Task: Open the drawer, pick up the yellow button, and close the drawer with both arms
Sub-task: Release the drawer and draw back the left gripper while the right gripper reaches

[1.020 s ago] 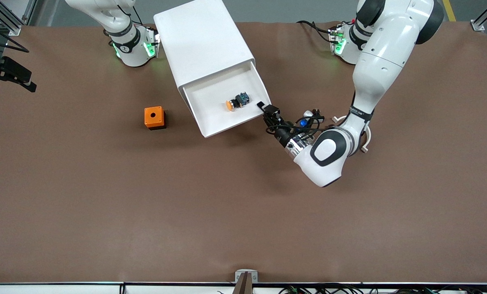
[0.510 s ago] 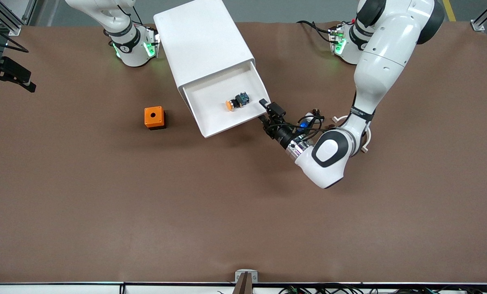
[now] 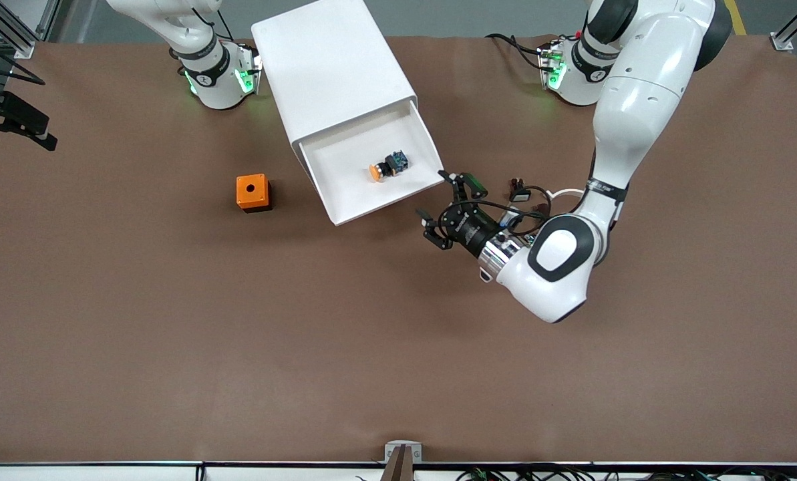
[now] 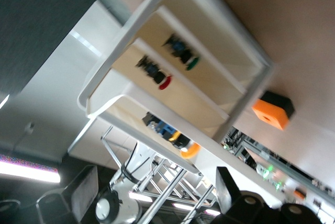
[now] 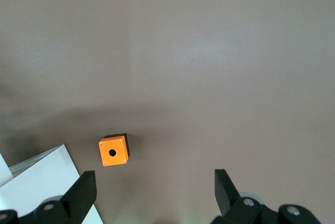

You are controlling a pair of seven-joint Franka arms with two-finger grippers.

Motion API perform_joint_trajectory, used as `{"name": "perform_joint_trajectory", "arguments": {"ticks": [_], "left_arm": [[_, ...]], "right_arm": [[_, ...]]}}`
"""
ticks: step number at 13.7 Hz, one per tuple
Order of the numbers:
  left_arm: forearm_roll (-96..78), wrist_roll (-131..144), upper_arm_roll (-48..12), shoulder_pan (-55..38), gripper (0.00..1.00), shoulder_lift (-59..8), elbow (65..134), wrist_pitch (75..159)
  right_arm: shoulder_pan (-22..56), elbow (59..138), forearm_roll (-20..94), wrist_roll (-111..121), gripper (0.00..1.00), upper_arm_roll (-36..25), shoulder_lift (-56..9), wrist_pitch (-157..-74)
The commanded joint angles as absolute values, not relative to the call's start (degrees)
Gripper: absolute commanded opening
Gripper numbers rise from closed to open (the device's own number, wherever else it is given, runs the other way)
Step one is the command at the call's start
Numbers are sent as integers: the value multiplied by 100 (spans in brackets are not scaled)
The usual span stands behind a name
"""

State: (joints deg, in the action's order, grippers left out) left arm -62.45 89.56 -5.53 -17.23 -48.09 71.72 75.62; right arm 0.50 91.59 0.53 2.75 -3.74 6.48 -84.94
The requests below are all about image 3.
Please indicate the black table edge rail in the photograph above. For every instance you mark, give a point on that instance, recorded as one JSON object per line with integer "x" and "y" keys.
{"x": 171, "y": 463}

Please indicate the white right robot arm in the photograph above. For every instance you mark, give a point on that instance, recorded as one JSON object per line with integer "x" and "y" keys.
{"x": 204, "y": 60}

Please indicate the orange box with hole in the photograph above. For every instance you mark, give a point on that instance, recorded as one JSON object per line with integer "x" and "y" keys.
{"x": 251, "y": 190}

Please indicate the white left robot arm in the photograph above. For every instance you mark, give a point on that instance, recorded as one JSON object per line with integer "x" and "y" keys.
{"x": 639, "y": 113}

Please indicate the aluminium frame bracket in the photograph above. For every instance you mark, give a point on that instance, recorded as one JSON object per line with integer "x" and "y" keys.
{"x": 403, "y": 449}

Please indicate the brown table mat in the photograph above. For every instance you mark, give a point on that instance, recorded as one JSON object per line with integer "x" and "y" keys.
{"x": 171, "y": 334}

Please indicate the orange mushroom push button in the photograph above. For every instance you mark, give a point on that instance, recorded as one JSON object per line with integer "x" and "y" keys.
{"x": 386, "y": 166}

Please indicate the brown camera pole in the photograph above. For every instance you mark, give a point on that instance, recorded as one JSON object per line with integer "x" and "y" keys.
{"x": 399, "y": 471}

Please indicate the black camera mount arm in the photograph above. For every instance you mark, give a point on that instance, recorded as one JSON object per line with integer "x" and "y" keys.
{"x": 24, "y": 120}

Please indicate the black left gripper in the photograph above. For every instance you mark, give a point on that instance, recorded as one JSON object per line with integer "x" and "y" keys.
{"x": 466, "y": 231}

